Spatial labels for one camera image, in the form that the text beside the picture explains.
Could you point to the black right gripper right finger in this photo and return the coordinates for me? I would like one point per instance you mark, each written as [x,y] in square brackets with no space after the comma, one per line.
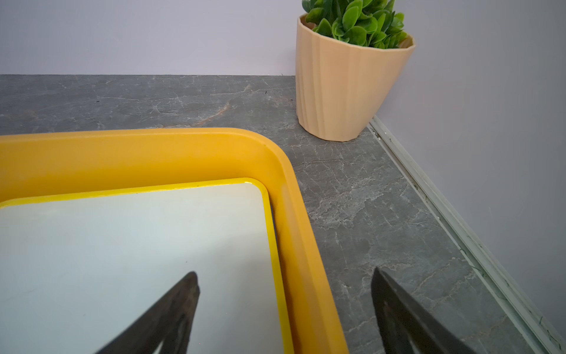
[405,326]

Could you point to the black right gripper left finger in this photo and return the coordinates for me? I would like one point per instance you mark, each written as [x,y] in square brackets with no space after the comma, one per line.
[166,326]

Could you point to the yellow-framed whiteboard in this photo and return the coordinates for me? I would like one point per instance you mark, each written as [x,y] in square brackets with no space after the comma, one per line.
[78,269]

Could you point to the yellow storage tray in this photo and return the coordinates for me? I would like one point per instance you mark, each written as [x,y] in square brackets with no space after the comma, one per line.
[34,165]

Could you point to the beige plant pot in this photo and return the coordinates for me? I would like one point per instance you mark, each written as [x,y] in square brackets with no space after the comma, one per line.
[339,86]

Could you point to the green artificial plant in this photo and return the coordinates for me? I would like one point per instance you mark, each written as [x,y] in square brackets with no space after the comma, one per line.
[363,23]

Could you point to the aluminium table edge rail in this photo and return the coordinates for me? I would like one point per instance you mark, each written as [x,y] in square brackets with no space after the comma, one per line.
[535,328]

